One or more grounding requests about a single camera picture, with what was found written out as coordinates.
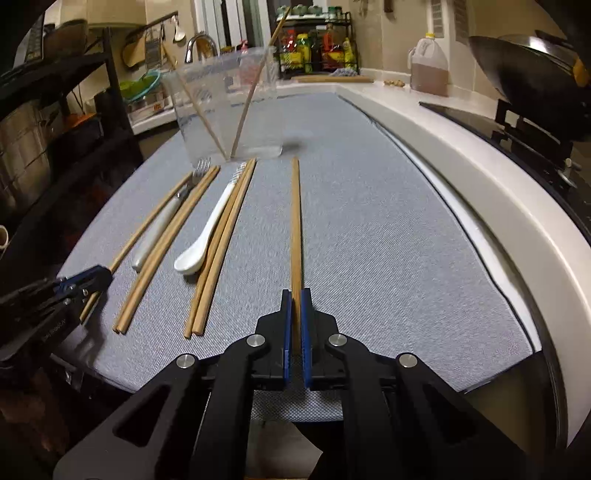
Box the steel pot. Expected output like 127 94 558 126
0 99 52 200

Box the chrome faucet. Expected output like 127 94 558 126
185 33 219 65

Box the grey woven mat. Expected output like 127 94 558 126
58 91 543 423

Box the plastic oil jug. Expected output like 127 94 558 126
407 32 450 97

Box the black wok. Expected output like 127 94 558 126
468 30 591 144

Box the red label sauce bottle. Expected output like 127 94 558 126
281 30 298 73

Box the hanging wooden board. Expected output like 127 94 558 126
121 37 146 69

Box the yellow green bottle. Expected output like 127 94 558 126
296 33 312 73

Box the clear plastic container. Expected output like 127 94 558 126
161 46 283 163

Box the black shelf rack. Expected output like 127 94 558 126
0 27 145 296

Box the black cooktop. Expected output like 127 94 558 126
418 99 591 222

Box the white ceramic spoon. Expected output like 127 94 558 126
174 162 247 276

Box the white-handled metal fork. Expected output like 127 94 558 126
131 157 212 273

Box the black spice rack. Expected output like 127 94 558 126
276 11 361 77

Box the clear storage box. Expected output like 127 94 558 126
127 92 178 125

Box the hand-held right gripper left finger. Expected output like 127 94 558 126
53 290 293 480

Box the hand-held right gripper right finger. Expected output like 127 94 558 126
301 288 539 480

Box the metal grater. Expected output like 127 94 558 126
144 28 159 70

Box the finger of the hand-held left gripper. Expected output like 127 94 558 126
62 278 114 311
56 265 114 295

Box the dark bowl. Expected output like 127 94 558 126
45 18 89 57

